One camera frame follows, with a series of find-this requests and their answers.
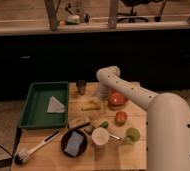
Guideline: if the dark metal cup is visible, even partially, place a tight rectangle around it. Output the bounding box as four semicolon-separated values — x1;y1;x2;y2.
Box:
76;80;86;95

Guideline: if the black office chair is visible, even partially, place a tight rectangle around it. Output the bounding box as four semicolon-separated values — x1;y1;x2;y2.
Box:
117;0;148;23

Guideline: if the white dish brush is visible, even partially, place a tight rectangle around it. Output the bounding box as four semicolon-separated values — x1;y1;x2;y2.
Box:
14;131;59;165

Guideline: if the metal spoon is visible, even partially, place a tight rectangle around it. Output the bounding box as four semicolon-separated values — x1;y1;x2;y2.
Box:
109;134;124;141

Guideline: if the green cup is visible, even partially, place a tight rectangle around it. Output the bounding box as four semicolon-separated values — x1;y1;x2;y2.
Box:
125;128;140;144

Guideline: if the wooden table leg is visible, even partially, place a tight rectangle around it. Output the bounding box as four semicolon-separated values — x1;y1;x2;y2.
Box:
108;0;119;29
44;0;61;31

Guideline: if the yellow banana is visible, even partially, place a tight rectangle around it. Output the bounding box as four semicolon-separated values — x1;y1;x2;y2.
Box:
81;100;100;111

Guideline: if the wooden block brush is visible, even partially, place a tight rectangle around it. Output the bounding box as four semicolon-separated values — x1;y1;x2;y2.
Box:
68;119;90;130

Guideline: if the green vegetable toy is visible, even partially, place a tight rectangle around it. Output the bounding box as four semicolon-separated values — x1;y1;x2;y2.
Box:
84;121;109;135

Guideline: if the black plate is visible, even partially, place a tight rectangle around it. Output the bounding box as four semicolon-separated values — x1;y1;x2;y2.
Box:
61;130;88;157

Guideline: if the wooden table leg middle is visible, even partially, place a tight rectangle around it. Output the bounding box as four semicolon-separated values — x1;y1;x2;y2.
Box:
108;0;119;29

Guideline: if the white folded cloth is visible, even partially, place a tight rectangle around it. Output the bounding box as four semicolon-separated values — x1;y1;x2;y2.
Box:
47;96;65;113

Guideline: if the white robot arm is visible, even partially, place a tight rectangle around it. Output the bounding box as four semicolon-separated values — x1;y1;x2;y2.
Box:
96;66;190;171

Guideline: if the blue sponge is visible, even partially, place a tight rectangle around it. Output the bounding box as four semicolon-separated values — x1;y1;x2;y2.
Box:
65;131;83;156

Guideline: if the green plastic tray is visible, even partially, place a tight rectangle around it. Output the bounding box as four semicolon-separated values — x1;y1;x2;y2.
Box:
19;82;69;129

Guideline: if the white cup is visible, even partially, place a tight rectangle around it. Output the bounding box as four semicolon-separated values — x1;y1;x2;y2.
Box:
91;127;109;147

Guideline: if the orange bowl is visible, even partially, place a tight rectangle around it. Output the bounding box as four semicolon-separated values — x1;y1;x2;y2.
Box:
108;91;128;110

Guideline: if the wooden table leg left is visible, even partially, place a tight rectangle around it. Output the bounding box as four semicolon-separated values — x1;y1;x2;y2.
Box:
44;0;61;31

